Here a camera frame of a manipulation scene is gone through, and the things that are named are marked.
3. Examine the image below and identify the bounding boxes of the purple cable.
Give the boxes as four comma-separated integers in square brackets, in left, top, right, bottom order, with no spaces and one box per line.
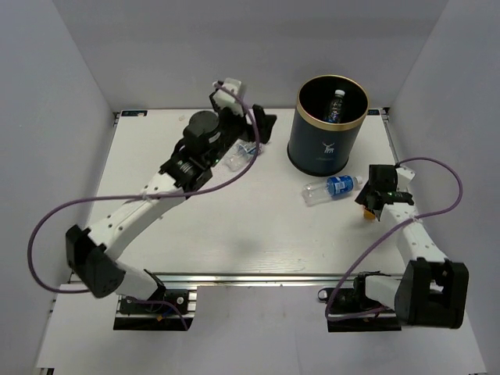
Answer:
[324,157,465,322]
[27,80,262,331]

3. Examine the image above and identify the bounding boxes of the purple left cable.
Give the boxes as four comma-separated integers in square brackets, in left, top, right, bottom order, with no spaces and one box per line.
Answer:
[27,80,262,331]

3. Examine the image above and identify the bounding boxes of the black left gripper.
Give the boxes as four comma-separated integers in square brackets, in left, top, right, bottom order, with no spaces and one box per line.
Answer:
[205,94,277,169]

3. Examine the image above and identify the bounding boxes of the clear bottle blue wrap label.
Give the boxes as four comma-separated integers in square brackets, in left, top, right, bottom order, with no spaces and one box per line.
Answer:
[302,176,364,206]

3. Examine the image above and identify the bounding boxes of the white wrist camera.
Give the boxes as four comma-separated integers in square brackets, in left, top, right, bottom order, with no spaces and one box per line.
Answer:
[210,77,247,116]
[395,166,416,191]

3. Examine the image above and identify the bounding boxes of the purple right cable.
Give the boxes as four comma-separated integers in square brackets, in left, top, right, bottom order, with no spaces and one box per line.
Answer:
[324,157,465,322]

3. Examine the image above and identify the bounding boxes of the small bottle green-blue label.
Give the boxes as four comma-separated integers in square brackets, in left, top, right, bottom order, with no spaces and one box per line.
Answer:
[223,142,264,172]

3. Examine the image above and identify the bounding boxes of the aluminium table edge rail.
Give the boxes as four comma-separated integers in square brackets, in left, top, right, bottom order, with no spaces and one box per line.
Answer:
[155,273,343,289]

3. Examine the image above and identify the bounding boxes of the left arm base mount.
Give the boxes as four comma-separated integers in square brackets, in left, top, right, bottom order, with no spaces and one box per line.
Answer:
[113,289,197,332]

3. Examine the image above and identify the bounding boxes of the orange plastic bottle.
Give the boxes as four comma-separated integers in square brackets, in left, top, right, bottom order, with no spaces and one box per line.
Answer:
[363,207,377,220]

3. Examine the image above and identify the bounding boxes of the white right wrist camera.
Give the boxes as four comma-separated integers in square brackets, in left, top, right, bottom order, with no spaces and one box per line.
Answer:
[395,166,416,191]

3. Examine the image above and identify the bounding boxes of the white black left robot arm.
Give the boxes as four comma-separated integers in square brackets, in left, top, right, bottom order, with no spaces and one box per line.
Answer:
[66,95,277,312]

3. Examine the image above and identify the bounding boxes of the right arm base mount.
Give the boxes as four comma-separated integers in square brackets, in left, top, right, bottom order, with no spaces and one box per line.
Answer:
[327,287,402,333]

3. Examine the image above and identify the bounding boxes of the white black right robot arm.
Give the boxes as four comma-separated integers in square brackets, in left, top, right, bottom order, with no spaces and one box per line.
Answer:
[352,164,469,329]

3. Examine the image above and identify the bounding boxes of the dark blue gold-rimmed bin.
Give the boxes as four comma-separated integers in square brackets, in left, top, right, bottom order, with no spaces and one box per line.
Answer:
[287,74,370,177]

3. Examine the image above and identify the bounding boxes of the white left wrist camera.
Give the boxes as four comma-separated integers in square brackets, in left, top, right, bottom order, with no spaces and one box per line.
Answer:
[210,77,247,116]

